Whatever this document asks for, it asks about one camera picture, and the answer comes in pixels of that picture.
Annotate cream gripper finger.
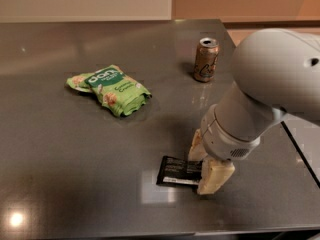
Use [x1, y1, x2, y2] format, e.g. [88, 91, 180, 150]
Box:
[188, 129, 207, 161]
[197, 158, 235, 195]

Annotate black rxbar chocolate wrapper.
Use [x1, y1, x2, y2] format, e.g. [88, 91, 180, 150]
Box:
[156, 156, 202, 186]

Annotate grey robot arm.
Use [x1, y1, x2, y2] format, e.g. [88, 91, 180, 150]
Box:
[188, 29, 320, 195]

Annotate green snack chip bag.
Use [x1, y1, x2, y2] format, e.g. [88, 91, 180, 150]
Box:
[66, 65, 152, 117]

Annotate adjacent grey table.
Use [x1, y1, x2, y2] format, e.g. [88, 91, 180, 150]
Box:
[283, 115, 320, 186]

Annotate copper soda can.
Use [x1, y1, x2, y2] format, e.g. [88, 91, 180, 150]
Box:
[193, 37, 220, 82]

